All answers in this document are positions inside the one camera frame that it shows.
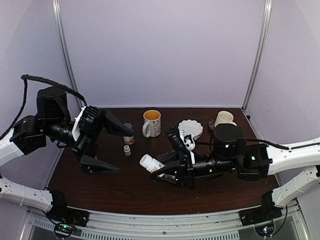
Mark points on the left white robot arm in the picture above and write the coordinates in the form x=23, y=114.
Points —
x=21, y=140

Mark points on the right aluminium frame post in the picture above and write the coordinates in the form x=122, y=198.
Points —
x=264, y=31

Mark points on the front aluminium rail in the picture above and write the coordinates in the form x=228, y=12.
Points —
x=224, y=225

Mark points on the clear plastic pill organizer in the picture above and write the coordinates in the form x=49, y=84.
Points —
x=167, y=158

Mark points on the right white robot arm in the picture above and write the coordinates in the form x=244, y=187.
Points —
x=263, y=158

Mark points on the yellow-inside patterned mug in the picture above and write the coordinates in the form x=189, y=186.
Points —
x=152, y=124

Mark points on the red saucer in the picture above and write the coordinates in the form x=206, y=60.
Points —
x=211, y=125

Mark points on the cream ribbed mug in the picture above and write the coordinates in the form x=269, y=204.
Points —
x=224, y=117

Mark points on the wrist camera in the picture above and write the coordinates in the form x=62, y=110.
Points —
x=181, y=142
x=86, y=123

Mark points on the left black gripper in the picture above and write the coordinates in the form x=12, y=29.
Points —
x=85, y=145

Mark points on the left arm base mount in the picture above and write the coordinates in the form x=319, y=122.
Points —
x=71, y=216

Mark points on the left aluminium frame post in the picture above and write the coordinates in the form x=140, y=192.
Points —
x=63, y=44

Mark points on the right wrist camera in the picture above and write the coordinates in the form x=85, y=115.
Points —
x=181, y=142

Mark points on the small white bottle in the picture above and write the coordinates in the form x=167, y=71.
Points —
x=150, y=164
x=127, y=150

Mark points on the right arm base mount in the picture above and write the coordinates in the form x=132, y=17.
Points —
x=258, y=215

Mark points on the aluminium frame post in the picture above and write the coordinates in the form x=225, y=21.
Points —
x=63, y=44
x=264, y=31

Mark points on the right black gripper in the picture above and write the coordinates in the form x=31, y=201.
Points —
x=185, y=177

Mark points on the white scalloped dish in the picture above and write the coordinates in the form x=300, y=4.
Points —
x=191, y=127

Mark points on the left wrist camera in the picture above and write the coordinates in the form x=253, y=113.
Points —
x=86, y=123

